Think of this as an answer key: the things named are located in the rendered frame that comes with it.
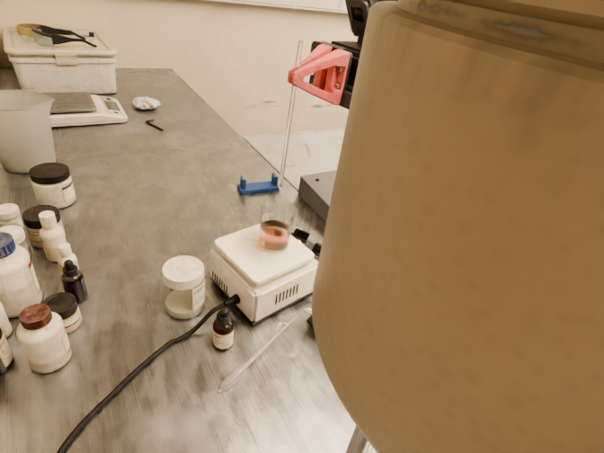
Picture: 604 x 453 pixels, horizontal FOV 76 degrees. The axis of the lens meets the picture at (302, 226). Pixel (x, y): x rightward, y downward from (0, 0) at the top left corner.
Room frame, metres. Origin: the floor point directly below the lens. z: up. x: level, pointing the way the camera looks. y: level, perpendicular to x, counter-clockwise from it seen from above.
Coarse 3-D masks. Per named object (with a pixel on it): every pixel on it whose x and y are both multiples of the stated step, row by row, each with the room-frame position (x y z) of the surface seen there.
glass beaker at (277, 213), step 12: (264, 204) 0.51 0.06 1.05; (276, 204) 0.52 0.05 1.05; (288, 204) 0.51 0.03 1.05; (264, 216) 0.48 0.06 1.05; (276, 216) 0.52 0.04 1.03; (288, 216) 0.48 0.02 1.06; (264, 228) 0.47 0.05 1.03; (276, 228) 0.47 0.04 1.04; (288, 228) 0.48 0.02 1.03; (264, 240) 0.47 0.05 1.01; (276, 240) 0.47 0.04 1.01; (288, 240) 0.48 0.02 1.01; (276, 252) 0.47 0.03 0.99
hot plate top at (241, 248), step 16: (224, 240) 0.48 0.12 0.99; (240, 240) 0.49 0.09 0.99; (256, 240) 0.50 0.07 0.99; (240, 256) 0.45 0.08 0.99; (256, 256) 0.46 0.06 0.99; (272, 256) 0.46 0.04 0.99; (288, 256) 0.47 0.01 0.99; (304, 256) 0.48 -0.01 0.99; (256, 272) 0.42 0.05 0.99; (272, 272) 0.43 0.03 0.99
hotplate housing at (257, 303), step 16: (224, 256) 0.47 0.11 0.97; (224, 272) 0.45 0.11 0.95; (240, 272) 0.44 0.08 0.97; (288, 272) 0.45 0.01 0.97; (304, 272) 0.46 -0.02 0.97; (224, 288) 0.45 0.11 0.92; (240, 288) 0.42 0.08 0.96; (256, 288) 0.41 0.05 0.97; (272, 288) 0.42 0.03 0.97; (288, 288) 0.44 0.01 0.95; (304, 288) 0.46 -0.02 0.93; (240, 304) 0.42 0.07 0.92; (256, 304) 0.40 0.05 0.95; (272, 304) 0.42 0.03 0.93; (288, 304) 0.44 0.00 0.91; (256, 320) 0.40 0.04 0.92
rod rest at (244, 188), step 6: (240, 180) 0.81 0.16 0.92; (276, 180) 0.83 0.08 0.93; (240, 186) 0.80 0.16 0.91; (246, 186) 0.81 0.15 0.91; (252, 186) 0.81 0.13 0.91; (258, 186) 0.81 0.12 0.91; (264, 186) 0.82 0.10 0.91; (270, 186) 0.82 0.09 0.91; (276, 186) 0.83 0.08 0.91; (240, 192) 0.78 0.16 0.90; (246, 192) 0.79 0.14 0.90; (252, 192) 0.79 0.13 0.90
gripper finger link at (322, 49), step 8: (320, 48) 0.55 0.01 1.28; (328, 48) 0.55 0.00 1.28; (312, 56) 0.53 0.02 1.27; (320, 56) 0.54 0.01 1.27; (304, 64) 0.51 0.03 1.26; (320, 72) 0.54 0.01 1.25; (288, 80) 0.50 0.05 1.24; (320, 80) 0.54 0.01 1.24; (320, 88) 0.54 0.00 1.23; (352, 88) 0.53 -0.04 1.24; (344, 96) 0.53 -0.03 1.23; (344, 104) 0.53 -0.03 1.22
